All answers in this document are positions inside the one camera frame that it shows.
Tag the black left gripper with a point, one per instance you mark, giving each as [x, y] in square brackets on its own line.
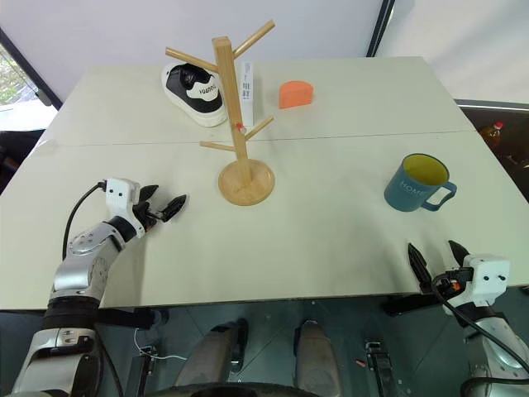
[144, 217]

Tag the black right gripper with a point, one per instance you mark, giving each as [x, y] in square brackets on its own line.
[448, 281]

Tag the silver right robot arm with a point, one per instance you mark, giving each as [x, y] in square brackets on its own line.
[492, 335]

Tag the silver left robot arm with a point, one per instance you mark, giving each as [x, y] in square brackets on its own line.
[78, 269]

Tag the wooden mug tree stand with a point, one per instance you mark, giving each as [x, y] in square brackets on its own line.
[241, 165]

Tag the blue mug yellow inside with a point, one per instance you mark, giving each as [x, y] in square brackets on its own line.
[407, 192]

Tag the black and white sneaker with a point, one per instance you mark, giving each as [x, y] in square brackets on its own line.
[198, 103]

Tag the red mark sticker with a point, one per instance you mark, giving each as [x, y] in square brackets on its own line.
[238, 126]

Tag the bottle with red cap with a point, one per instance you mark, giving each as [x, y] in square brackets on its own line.
[494, 134]

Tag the white box with barcode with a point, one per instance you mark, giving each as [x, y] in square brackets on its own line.
[247, 82]

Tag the dark rounded robot leg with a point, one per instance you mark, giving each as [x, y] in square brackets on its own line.
[316, 355]
[211, 355]

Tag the orange half-round block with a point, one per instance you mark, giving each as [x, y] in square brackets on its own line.
[295, 96]

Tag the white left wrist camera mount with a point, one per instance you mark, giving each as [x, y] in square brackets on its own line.
[120, 198]

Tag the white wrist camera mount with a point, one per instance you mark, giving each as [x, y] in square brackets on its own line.
[487, 277]
[120, 198]

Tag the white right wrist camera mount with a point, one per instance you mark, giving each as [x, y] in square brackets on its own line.
[487, 277]

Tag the black table bracket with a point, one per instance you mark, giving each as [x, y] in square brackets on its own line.
[128, 317]
[409, 305]

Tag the black window frame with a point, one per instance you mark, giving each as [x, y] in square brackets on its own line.
[35, 74]

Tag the black wall post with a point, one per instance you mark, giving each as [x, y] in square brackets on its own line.
[379, 27]

